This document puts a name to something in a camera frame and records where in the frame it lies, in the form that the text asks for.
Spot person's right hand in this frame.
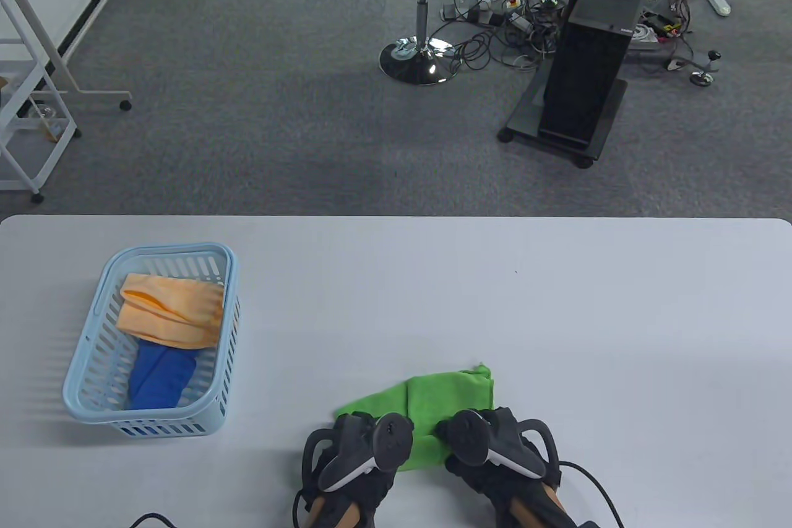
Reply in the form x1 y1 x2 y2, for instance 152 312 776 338
436 418 562 511

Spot person's left hand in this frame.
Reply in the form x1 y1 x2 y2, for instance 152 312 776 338
303 413 398 517

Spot green rectangular towel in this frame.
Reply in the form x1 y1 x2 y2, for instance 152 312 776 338
334 365 494 472

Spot person's left forearm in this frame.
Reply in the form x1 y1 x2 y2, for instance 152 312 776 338
308 494 361 528

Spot person's right forearm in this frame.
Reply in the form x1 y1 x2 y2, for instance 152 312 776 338
507 485 577 528

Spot blue towel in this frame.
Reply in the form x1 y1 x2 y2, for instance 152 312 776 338
128 339 199 410

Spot orange towel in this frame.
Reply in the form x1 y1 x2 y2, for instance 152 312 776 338
117 273 225 350

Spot black and white controller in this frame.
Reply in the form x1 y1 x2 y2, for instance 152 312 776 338
301 412 414 493
445 409 560 480

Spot light blue plastic basket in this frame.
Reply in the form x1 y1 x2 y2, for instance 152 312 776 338
63 243 241 438

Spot black rolling cart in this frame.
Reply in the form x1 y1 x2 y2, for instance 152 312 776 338
498 75 629 168

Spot black computer tower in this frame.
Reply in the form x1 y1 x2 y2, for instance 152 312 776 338
538 0 652 151

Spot grey power strip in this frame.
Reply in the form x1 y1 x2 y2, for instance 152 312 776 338
441 2 496 25

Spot white shelf cart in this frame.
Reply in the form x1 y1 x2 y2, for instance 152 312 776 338
0 0 82 204

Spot tangle of floor cables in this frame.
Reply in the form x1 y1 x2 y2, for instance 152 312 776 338
441 0 703 72

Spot round silver cable reel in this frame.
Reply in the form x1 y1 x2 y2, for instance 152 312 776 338
628 24 661 51

